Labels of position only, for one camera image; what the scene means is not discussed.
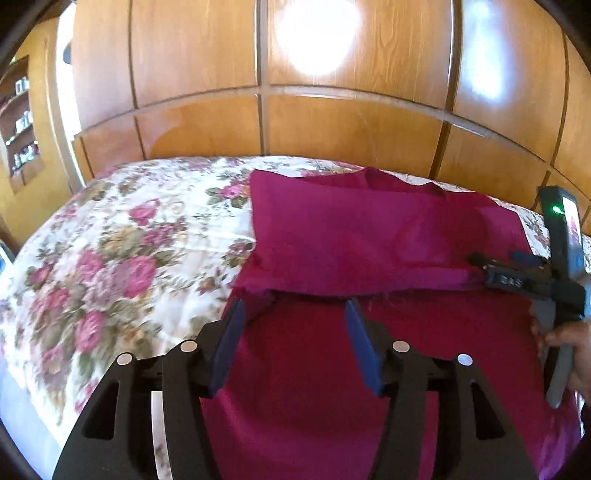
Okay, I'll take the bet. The wooden cabinet with shelves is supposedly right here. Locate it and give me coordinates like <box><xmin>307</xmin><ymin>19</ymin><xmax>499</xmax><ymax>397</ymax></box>
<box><xmin>0</xmin><ymin>32</ymin><xmax>85</xmax><ymax>252</ymax></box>

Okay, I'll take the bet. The magenta cloth garment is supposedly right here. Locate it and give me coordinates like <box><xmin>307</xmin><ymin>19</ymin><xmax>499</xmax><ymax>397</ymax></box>
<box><xmin>201</xmin><ymin>167</ymin><xmax>583</xmax><ymax>480</ymax></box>

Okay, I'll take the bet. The person's right hand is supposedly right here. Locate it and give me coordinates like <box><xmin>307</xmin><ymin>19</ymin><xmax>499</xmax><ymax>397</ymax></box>
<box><xmin>530</xmin><ymin>307</ymin><xmax>591</xmax><ymax>393</ymax></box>

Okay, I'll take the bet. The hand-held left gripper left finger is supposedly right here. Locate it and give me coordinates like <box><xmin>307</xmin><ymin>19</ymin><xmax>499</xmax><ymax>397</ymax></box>
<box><xmin>52</xmin><ymin>298</ymin><xmax>252</xmax><ymax>480</ymax></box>

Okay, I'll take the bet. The floral bedspread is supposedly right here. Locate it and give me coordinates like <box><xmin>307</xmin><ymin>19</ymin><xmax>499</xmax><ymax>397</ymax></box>
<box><xmin>0</xmin><ymin>156</ymin><xmax>591</xmax><ymax>480</ymax></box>

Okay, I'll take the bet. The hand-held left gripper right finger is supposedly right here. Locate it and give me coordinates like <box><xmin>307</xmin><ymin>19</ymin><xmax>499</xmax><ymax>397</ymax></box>
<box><xmin>345</xmin><ymin>298</ymin><xmax>541</xmax><ymax>480</ymax></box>

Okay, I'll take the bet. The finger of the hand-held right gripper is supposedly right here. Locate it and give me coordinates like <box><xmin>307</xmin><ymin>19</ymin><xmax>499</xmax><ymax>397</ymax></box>
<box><xmin>468</xmin><ymin>252</ymin><xmax>497</xmax><ymax>278</ymax></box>
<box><xmin>507</xmin><ymin>249</ymin><xmax>552</xmax><ymax>269</ymax></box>

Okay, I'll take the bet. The wooden shelf with bottles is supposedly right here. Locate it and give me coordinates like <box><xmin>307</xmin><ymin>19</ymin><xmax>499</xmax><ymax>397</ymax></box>
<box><xmin>2</xmin><ymin>76</ymin><xmax>40</xmax><ymax>174</ymax></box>

